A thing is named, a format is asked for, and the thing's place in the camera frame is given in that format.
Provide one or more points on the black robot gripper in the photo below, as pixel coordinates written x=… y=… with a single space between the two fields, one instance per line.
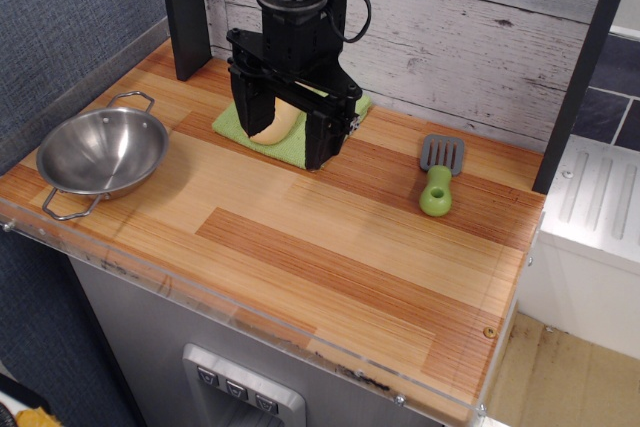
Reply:
x=299 y=63

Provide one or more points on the grey spatula with green handle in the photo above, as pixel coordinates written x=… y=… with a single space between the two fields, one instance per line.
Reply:
x=442 y=159

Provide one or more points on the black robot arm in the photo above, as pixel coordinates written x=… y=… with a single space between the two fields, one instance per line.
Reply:
x=298 y=12

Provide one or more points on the green cloth napkin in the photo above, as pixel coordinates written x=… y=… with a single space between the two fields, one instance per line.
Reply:
x=291 y=150

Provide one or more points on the toy bread loaf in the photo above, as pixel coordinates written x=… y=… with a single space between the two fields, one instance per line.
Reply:
x=284 y=119

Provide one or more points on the grey dispenser button panel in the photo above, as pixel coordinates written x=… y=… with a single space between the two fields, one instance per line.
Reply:
x=228 y=394

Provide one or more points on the white ribbed appliance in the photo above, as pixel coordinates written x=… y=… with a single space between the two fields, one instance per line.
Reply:
x=582 y=275

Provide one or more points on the yellow object at corner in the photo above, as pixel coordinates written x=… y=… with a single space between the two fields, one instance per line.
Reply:
x=36 y=418

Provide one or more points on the black left frame post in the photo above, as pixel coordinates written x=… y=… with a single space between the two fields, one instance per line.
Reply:
x=189 y=33

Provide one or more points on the black frame post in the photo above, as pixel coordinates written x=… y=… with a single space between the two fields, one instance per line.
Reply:
x=594 y=42
x=189 y=33

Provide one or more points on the steel bowl with handles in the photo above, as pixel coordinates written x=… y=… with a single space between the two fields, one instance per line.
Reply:
x=103 y=153

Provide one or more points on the black right frame post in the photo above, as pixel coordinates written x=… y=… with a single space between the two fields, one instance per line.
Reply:
x=594 y=42

